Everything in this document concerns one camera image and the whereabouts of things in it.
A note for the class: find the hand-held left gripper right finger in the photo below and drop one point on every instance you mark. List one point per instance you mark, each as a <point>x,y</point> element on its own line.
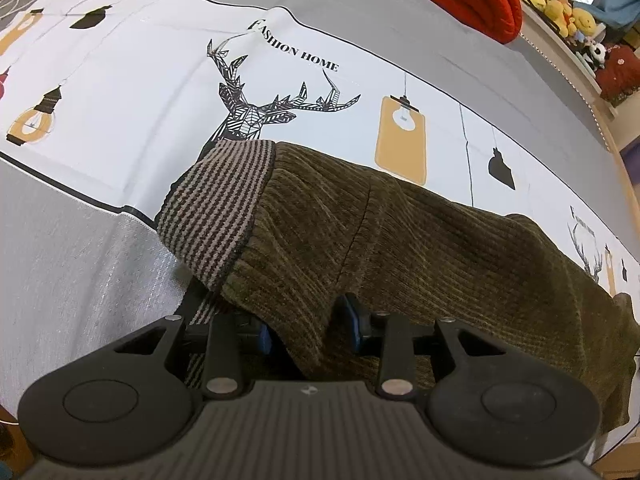
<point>353,325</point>

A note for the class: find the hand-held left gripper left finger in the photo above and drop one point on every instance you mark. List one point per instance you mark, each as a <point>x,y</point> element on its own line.
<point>222,345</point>

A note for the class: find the olive green knit sweater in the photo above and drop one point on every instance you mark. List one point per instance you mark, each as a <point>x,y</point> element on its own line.
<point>380,230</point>

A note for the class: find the printed grey bed sheet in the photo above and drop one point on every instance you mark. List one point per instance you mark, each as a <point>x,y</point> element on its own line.
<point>150,70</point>

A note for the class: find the panda plush toy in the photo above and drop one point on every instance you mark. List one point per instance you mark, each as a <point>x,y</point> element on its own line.
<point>596,54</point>

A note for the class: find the dark red plush toy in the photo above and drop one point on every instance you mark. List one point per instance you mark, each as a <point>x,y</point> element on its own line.
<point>620,72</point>

